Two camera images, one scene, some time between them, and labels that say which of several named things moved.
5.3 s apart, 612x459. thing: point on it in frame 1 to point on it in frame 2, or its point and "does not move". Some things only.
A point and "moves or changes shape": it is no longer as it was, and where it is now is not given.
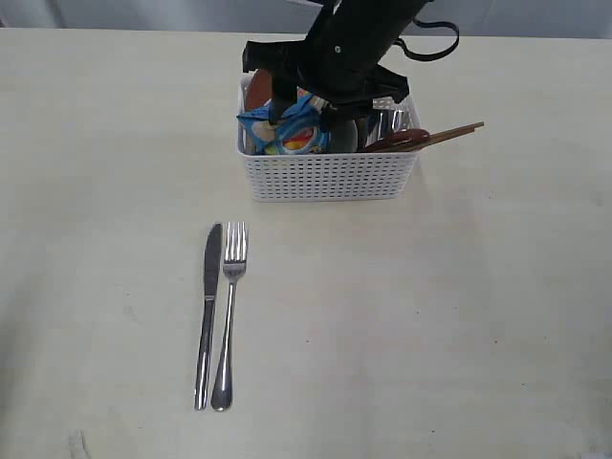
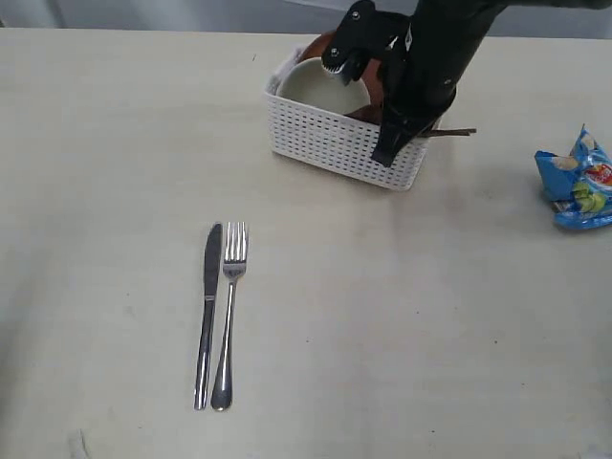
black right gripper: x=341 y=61 to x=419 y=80
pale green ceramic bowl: x=343 y=137 moves or changes shape
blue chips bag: x=302 y=131 to x=579 y=185
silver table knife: x=212 y=260 does not move
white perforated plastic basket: x=382 y=175 to x=338 y=142
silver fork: x=234 y=260 does not move
